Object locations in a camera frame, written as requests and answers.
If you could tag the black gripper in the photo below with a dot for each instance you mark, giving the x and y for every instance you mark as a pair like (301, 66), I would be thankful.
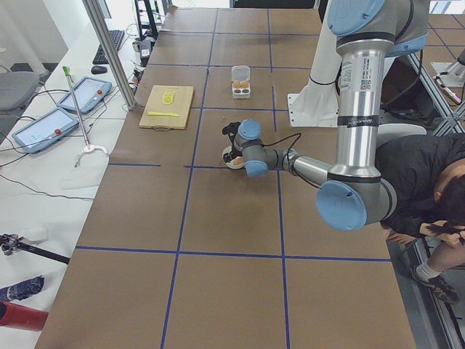
(235, 148)

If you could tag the white ceramic bowl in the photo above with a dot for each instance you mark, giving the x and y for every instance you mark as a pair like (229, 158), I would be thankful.
(230, 164)

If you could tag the clear plastic egg carton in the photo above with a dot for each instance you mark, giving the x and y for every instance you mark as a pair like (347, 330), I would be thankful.
(241, 73)

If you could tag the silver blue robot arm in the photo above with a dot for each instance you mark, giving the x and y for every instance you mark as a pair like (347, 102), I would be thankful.
(344, 90)

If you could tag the bamboo cutting board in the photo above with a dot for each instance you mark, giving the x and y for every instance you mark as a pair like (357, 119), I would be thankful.
(182, 103)

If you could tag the lemon slice three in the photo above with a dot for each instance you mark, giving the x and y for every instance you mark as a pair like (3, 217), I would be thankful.
(168, 99)

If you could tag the lemon slice two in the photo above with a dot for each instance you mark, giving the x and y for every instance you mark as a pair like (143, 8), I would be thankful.
(169, 95)

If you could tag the lemon slice four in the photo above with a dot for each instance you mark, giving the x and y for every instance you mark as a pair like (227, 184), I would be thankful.
(166, 103)

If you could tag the yellow plastic knife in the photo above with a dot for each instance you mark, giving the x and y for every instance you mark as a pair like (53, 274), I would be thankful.
(167, 114)

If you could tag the reacher grabber stick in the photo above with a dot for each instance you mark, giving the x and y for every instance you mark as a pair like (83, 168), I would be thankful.
(88, 146)

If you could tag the metal cup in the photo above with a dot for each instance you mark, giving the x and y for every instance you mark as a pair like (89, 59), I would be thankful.
(136, 46)

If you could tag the white chair seat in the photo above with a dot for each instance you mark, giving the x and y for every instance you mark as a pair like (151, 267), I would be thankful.
(388, 132)

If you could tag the far teach pendant tablet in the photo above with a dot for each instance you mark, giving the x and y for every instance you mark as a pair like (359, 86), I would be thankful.
(89, 92)

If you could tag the teach pendant tablet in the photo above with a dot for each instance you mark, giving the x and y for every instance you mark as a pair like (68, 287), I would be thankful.
(46, 130)
(89, 92)

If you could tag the black computer mouse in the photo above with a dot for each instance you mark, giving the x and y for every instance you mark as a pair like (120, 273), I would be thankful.
(98, 69)

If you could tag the near teach pendant tablet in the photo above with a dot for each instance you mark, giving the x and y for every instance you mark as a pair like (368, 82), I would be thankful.
(46, 130)

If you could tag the person in black jacket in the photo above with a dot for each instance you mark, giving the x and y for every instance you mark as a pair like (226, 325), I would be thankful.
(427, 173)

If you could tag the grey office chair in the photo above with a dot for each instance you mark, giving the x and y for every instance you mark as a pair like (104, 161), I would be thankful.
(17, 90)

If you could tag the folded blue umbrella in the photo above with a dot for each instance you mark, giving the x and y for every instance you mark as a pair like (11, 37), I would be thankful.
(22, 290)

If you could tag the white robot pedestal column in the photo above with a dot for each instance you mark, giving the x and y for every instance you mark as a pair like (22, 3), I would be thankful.
(317, 103)

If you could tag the aluminium frame post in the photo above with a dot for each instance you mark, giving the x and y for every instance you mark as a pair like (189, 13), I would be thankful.
(97, 20)

